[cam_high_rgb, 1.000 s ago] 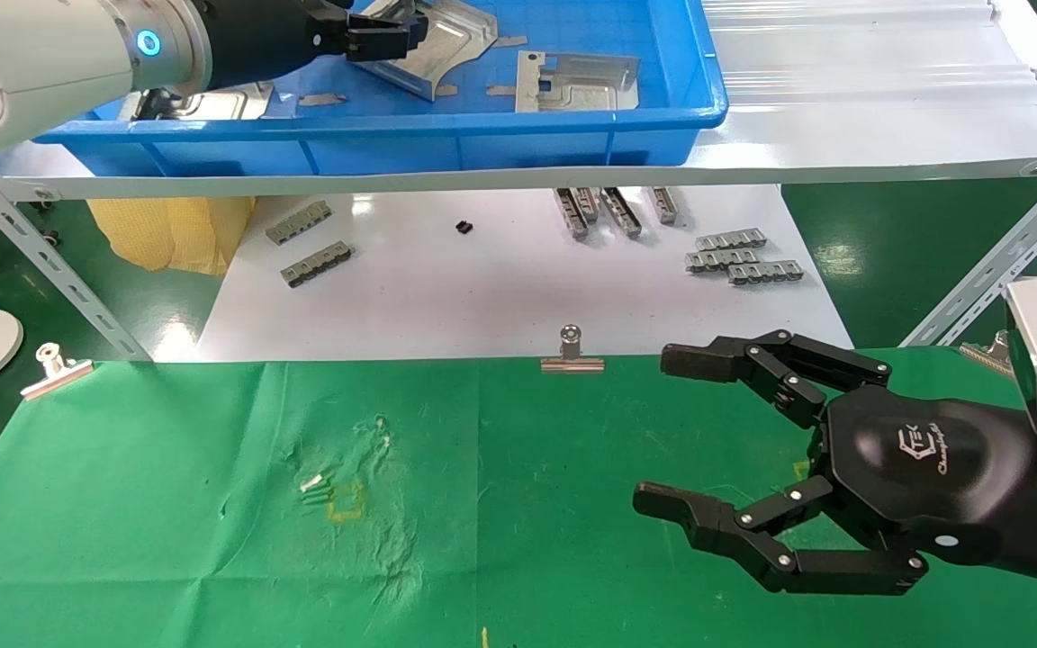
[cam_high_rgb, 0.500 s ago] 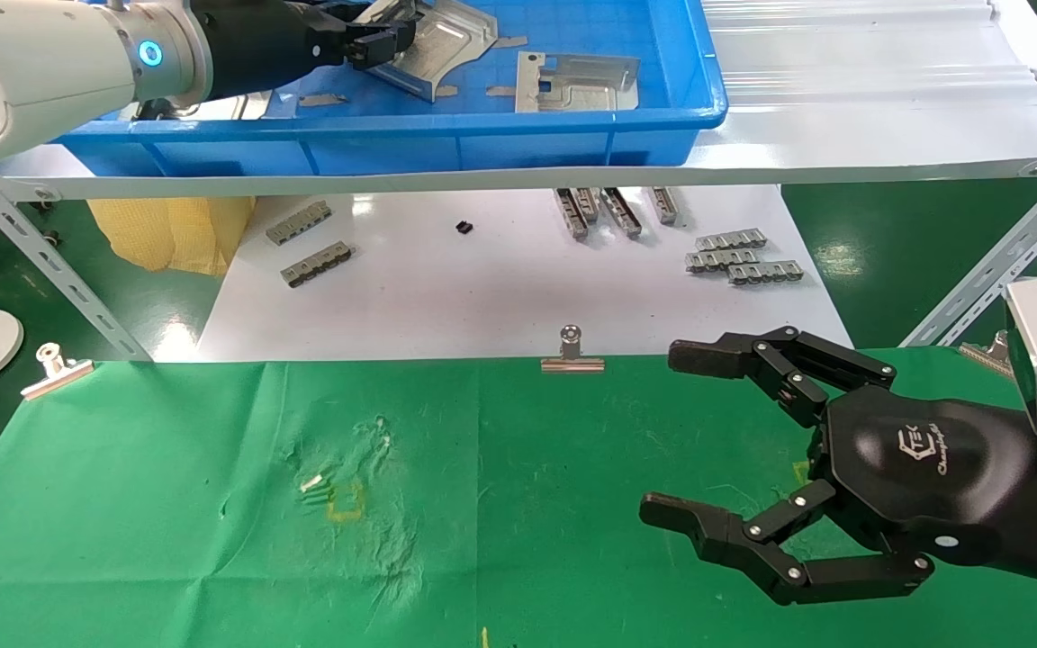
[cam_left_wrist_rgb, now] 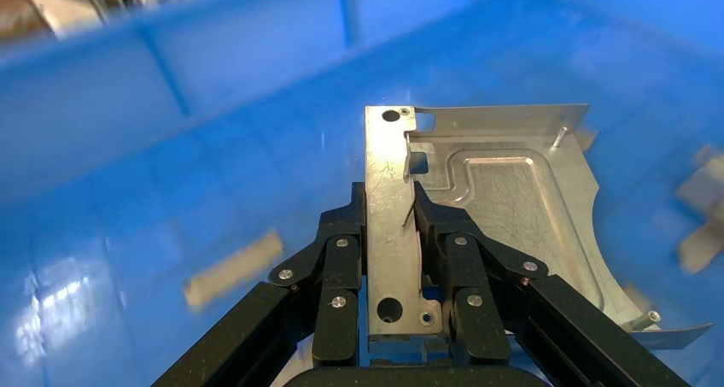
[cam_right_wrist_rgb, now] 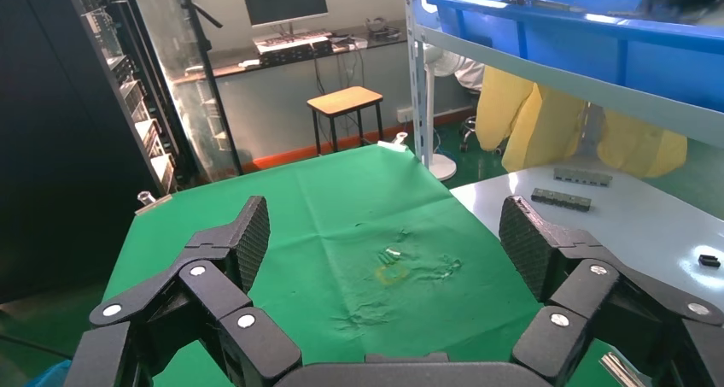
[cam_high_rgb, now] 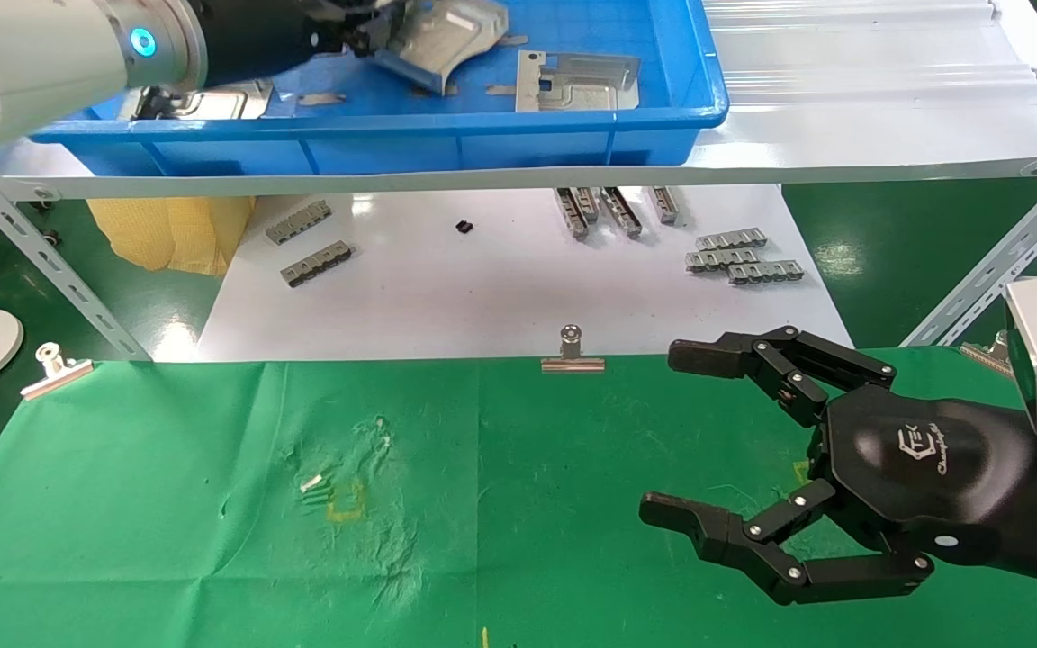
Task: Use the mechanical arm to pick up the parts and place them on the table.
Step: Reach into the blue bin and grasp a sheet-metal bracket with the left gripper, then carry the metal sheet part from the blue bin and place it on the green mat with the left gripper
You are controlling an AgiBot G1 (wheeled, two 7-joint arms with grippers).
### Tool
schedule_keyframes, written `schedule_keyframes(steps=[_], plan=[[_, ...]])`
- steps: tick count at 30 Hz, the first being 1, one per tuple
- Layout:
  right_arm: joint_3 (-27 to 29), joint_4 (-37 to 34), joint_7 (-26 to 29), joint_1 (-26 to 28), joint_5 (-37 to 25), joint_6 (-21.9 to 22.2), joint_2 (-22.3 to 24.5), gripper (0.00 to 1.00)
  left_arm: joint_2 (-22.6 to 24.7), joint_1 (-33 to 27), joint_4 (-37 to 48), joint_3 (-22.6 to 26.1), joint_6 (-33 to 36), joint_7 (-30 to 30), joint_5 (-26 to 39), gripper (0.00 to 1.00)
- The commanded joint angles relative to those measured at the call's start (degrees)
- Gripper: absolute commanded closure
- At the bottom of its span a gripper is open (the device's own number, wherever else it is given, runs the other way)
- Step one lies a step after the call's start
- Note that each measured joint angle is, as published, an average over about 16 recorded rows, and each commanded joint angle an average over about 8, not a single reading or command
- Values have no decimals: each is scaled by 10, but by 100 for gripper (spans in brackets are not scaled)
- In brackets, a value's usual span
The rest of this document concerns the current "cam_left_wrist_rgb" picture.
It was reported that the large blue plastic bin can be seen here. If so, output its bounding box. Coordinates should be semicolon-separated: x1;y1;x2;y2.
0;0;724;387

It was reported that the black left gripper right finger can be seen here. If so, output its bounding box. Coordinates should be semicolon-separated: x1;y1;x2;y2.
415;181;692;387

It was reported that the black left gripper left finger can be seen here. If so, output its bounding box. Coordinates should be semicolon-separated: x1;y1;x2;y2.
151;181;369;387

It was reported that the stamped sheet metal plate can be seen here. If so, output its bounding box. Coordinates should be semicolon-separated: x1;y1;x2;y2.
365;103;714;352

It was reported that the flat metal piece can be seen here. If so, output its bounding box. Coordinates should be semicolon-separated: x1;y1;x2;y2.
675;145;724;216
677;202;724;275
184;230;285;312

